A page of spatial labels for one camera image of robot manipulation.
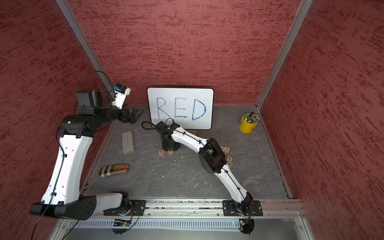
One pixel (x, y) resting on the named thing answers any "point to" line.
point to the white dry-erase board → (190, 108)
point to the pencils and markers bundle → (251, 118)
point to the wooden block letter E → (171, 152)
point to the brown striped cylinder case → (114, 169)
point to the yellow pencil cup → (246, 127)
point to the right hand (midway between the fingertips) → (170, 150)
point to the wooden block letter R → (161, 152)
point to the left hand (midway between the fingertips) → (133, 110)
